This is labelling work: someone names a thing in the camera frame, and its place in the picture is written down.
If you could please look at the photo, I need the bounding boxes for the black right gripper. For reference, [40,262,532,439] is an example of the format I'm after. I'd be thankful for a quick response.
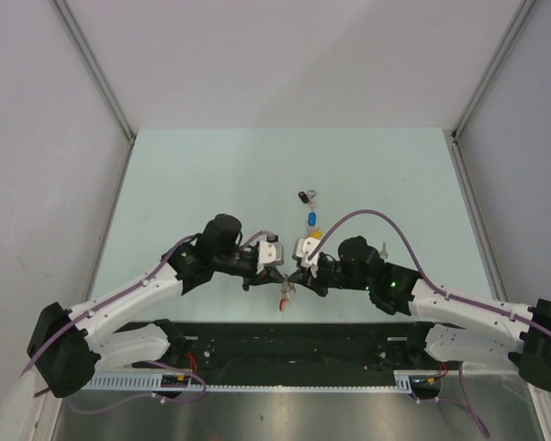
[288,256,371,298]

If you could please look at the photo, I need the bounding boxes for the red handled metal keyring holder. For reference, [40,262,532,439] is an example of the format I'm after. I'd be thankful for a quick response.
[278,276,296,312]

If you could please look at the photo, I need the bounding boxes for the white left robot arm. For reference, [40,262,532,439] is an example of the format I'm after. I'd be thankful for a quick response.
[25,214,285,398]

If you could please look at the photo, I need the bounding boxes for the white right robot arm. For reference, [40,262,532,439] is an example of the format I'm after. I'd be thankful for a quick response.
[290,236,551,392]

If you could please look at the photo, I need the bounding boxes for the green key tag with key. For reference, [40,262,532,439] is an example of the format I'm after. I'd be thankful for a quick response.
[379,243,388,259]

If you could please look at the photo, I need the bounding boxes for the black key fob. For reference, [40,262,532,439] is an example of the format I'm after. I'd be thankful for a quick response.
[298,191,311,204]

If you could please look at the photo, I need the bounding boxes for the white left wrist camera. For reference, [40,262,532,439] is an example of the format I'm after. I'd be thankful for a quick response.
[257,234,285,272]

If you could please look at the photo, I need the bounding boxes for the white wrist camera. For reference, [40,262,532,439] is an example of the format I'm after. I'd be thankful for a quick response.
[293,237,320,268]
[257,234,285,272]

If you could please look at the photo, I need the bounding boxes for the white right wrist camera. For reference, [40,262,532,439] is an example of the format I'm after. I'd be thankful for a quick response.
[293,237,320,268]

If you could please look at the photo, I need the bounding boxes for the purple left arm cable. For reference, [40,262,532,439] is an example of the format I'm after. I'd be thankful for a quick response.
[20,229,276,399]

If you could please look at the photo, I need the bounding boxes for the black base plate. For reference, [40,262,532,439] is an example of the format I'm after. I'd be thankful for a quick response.
[118,321,460,386]

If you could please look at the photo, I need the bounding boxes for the white slotted cable duct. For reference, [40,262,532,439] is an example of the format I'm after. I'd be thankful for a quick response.
[91,369,446,396]

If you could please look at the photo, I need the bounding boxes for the aluminium frame post left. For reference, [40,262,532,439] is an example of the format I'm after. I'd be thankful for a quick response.
[49,0,136,143]

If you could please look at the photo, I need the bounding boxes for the aluminium frame post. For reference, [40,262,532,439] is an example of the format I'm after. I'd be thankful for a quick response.
[49,0,136,143]
[450,0,538,139]

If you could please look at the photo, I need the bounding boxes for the aluminium frame post right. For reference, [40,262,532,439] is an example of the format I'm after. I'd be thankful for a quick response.
[450,0,538,139]

